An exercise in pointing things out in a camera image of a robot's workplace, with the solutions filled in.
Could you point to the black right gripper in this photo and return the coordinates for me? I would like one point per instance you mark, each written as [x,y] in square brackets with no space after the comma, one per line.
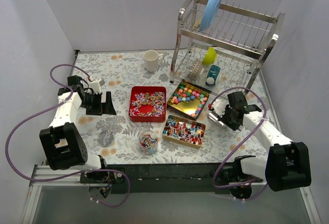
[223,117]

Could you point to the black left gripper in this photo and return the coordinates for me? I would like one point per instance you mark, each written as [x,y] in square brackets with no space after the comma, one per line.
[99,103]

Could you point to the silver metal scoop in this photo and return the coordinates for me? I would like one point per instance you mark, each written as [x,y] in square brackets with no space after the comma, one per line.
[216,118]

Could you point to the gold tin of star candies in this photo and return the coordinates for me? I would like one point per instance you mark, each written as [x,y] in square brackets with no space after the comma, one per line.
[188,100]

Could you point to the red tin of swirl lollipops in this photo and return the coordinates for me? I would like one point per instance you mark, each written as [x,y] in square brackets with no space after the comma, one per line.
[148,104]

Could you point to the gold tin of ball lollipops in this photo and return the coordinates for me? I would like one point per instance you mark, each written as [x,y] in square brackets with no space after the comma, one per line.
[184,132]

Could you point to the clear glass jar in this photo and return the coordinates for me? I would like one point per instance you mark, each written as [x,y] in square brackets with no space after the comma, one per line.
[148,142]

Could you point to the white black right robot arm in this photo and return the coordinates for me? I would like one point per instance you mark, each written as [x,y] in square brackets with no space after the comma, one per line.
[287,164]

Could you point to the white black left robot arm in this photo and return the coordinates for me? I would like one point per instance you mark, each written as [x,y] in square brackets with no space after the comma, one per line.
[62,143]

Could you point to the teal and white container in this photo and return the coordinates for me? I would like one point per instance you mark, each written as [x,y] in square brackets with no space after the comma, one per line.
[213,75]

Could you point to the yellow green bowl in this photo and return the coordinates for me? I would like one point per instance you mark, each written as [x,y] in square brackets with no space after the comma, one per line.
[209,57]

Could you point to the stainless steel dish rack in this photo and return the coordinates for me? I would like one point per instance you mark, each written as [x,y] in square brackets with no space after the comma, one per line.
[242,39]

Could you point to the white ceramic mug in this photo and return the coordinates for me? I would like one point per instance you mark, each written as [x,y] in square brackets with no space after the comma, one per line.
[152,59]

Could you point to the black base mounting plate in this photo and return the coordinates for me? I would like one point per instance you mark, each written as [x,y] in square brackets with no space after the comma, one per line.
[174,178]

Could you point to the light blue plate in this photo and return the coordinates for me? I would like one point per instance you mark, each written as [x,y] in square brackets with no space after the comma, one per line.
[209,14]

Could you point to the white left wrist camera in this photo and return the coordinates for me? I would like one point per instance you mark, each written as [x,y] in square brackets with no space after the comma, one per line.
[96,85]

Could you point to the aluminium table edge rail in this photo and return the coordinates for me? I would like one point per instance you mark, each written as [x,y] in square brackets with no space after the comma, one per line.
[44,175]

